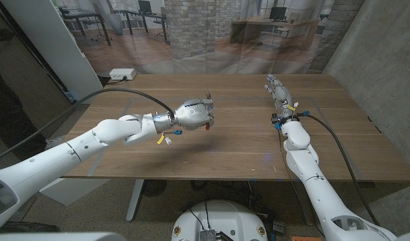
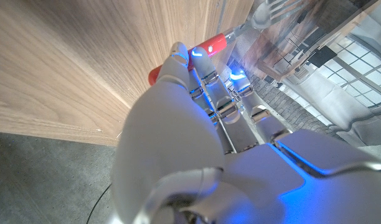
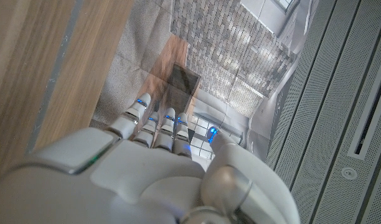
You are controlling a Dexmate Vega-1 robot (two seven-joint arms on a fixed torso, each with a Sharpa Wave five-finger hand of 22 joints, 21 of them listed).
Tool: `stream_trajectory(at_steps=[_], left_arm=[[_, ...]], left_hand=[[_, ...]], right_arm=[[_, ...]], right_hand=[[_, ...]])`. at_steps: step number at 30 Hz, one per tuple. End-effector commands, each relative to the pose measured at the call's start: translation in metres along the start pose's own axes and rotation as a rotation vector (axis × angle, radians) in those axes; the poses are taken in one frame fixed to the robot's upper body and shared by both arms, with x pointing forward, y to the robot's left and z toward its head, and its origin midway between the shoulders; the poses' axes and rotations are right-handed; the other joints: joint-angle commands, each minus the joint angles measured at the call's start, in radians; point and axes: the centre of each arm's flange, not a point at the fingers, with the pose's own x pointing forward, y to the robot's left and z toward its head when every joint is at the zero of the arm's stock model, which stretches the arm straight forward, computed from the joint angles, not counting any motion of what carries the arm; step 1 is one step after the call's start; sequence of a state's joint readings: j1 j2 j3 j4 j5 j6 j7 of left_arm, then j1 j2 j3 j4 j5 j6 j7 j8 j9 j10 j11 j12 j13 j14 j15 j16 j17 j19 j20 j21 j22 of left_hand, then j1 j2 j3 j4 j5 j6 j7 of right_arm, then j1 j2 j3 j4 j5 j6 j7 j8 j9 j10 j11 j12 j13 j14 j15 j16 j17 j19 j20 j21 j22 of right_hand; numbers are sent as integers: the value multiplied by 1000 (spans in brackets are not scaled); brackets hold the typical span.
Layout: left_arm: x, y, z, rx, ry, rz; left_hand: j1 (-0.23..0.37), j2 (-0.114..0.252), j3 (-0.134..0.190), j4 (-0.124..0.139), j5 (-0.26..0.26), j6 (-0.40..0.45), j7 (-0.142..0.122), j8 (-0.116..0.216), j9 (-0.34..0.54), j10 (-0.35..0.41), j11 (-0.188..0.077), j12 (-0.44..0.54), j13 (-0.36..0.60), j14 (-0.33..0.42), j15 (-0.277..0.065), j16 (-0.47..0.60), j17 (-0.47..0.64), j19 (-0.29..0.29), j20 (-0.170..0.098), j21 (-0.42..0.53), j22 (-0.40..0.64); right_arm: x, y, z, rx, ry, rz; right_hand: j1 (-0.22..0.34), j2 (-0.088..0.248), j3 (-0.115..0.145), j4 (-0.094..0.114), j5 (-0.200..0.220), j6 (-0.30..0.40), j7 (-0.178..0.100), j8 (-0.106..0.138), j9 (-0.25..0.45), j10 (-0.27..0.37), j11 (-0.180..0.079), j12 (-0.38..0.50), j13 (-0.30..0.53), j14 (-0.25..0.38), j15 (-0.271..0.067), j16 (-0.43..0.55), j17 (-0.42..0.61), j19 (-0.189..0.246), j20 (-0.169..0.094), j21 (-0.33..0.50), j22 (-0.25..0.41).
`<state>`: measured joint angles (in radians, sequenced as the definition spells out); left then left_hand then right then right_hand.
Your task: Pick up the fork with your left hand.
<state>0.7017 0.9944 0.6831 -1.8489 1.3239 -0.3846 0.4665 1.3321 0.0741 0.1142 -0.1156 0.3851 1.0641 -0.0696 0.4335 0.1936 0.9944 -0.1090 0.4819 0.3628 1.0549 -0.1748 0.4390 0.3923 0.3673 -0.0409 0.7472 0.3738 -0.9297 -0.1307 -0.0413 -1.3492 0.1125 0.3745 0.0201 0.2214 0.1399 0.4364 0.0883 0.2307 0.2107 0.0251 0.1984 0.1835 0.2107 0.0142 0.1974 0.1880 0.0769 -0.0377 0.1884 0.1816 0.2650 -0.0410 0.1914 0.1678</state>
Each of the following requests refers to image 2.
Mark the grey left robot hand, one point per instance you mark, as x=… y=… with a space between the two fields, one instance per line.
x=178 y=149

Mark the printed office backdrop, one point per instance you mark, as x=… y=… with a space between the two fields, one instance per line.
x=333 y=77

